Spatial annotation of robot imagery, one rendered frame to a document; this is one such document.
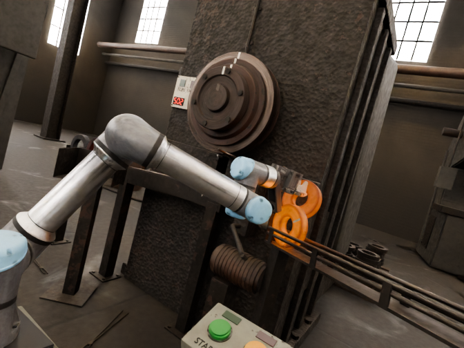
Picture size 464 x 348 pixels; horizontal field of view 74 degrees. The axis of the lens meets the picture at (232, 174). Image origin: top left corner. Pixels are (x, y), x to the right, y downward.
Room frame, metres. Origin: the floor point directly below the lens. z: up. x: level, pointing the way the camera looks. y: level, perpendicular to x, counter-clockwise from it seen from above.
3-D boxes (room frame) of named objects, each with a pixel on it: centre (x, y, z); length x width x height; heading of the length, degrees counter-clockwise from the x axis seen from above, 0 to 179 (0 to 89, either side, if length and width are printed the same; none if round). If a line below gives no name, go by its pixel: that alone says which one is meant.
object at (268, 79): (1.47, 0.09, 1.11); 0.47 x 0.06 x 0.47; 59
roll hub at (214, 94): (1.38, 0.14, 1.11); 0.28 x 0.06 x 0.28; 59
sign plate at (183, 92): (1.74, 0.33, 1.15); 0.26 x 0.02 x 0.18; 59
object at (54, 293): (1.48, 0.66, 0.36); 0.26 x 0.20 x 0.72; 94
